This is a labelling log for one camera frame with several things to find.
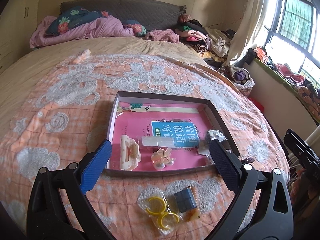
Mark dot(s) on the pink booklet with blue label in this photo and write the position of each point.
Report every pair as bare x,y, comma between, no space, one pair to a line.
186,123

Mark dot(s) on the cream curtain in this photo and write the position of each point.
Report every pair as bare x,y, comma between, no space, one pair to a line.
247,32

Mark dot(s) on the silver jewelry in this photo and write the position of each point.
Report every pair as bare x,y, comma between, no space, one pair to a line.
212,139

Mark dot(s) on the dark cardboard box tray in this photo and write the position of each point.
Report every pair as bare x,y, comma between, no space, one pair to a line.
214,115

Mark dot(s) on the orange plaid floral blanket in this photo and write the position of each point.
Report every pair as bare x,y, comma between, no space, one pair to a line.
59,112

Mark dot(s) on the brown leather strap wristwatch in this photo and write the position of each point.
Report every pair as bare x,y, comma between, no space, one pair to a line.
246,160

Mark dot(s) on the cream built-in wardrobe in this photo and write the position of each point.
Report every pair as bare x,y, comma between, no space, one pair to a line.
18,22

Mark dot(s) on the dark floral pillow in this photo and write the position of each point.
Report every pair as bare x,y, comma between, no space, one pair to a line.
78,15

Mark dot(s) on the pearl hair clip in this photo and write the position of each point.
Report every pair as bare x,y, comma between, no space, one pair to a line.
162,158

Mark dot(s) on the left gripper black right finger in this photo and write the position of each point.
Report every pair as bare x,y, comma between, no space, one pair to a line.
227,164

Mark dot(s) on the window with metal grille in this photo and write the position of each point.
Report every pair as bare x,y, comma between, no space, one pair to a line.
293,36

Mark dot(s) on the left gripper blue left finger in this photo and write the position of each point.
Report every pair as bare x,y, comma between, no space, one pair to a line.
93,164

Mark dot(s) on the cream hair claw clip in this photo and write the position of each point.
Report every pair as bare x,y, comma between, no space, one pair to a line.
130,155

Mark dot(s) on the small clear earring bag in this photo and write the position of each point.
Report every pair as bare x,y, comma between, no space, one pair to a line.
153,141

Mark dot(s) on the bag of clothes on floor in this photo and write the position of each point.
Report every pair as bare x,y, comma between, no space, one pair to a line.
240,77

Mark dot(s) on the small blue plastic box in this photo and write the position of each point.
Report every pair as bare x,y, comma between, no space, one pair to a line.
185,200

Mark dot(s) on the purple crumpled quilt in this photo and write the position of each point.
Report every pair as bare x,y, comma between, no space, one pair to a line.
101,27

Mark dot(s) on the pink fuzzy garment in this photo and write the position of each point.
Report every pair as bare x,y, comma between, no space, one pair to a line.
167,35

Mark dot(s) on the dark grey quilted headboard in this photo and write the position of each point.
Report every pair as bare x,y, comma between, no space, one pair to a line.
150,13

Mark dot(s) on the yellow rings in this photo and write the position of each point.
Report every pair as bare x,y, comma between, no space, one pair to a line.
160,211

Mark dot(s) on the pile of clothes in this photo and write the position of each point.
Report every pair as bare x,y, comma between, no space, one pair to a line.
205,41

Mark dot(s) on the clothes on window sill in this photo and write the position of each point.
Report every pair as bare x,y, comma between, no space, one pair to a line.
301,87

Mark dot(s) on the red plastic container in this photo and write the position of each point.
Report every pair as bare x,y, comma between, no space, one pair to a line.
257,104

